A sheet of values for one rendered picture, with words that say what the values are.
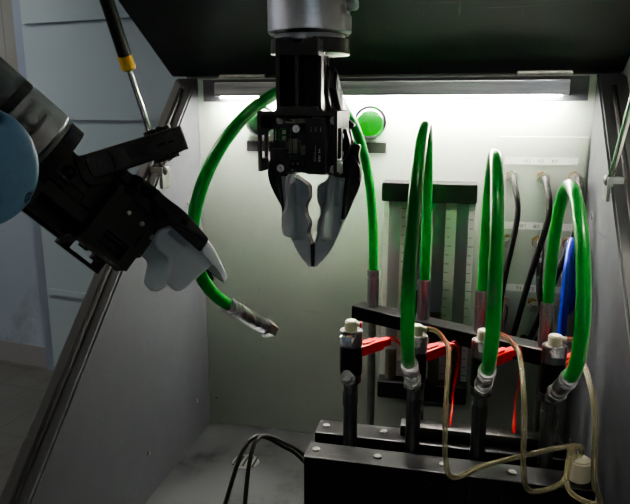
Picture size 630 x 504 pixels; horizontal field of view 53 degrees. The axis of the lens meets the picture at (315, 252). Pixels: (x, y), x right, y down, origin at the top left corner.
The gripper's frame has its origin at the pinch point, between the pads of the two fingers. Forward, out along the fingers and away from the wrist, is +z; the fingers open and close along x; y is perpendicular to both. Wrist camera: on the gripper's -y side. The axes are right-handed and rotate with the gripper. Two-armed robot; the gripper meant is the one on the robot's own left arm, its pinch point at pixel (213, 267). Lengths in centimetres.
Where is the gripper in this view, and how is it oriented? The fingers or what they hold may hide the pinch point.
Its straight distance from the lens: 68.7
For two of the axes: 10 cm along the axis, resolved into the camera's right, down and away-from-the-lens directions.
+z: 6.2, 6.1, 4.8
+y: -4.4, 7.9, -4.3
